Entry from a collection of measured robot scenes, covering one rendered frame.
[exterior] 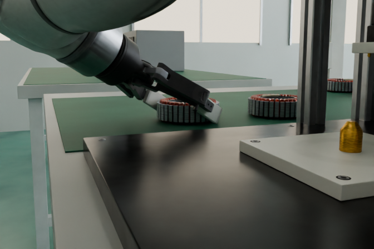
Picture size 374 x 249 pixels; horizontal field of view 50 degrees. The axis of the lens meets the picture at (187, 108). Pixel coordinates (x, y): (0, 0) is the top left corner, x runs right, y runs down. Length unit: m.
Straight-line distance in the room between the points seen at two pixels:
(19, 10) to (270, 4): 5.24
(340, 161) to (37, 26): 0.34
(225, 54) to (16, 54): 2.51
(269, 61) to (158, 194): 5.33
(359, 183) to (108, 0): 0.25
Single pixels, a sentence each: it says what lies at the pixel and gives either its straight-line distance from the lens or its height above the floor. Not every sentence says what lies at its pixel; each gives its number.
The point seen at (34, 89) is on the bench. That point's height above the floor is 0.73.
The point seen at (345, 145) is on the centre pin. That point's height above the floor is 0.79.
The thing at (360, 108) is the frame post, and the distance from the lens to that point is 0.65.
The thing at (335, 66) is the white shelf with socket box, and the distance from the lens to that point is 1.49.
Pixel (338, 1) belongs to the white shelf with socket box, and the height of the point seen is 1.04.
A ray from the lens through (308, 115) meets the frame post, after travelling 0.58.
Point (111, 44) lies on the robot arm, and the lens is 0.54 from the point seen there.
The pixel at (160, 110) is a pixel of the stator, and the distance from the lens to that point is 0.69.
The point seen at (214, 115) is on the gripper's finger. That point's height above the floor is 0.76.
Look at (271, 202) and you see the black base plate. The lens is 0.28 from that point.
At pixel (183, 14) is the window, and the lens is 5.07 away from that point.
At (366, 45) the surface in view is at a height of 0.88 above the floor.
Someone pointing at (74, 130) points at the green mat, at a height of 0.75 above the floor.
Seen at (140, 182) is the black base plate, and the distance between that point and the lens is 0.32.
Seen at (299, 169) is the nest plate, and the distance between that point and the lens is 0.33.
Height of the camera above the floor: 0.87
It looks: 8 degrees down
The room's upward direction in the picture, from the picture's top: straight up
